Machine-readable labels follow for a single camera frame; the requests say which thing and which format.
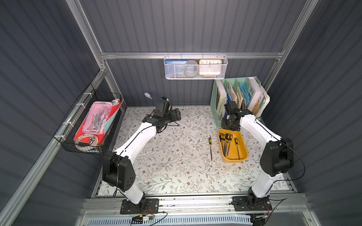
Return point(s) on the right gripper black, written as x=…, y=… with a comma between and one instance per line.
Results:
x=227, y=124

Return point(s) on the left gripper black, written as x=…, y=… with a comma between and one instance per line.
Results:
x=174, y=115

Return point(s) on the yellow black file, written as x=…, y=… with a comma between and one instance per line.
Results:
x=228, y=139
x=210, y=147
x=237, y=147

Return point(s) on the yellow storage tray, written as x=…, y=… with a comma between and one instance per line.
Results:
x=233, y=156

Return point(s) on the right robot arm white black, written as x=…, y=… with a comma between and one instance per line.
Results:
x=277, y=157

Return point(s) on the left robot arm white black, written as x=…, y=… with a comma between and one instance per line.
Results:
x=118, y=168

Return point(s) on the green file organizer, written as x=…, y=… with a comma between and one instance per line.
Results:
x=233, y=89

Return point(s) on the blue box in basket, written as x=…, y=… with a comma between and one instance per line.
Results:
x=174, y=67

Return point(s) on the pink plastic tool case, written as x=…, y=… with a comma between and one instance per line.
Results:
x=96, y=117

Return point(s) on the blue desk lamp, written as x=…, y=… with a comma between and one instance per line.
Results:
x=146, y=94

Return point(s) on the white book in organizer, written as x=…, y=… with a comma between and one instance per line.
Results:
x=255, y=94

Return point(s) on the grey tape roll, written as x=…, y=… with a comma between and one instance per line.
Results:
x=191, y=68

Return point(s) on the yellow white clock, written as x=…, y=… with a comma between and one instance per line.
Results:
x=210, y=67

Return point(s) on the red folder in basket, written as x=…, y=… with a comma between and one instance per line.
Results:
x=116, y=103

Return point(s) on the clear tape roll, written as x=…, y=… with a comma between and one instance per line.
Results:
x=88, y=140

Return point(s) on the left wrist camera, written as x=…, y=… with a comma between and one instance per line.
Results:
x=162, y=107

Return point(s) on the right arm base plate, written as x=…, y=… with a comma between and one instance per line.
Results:
x=250, y=203

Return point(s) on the black wire side basket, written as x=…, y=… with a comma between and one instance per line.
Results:
x=70, y=127

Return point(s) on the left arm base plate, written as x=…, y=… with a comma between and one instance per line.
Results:
x=146, y=206

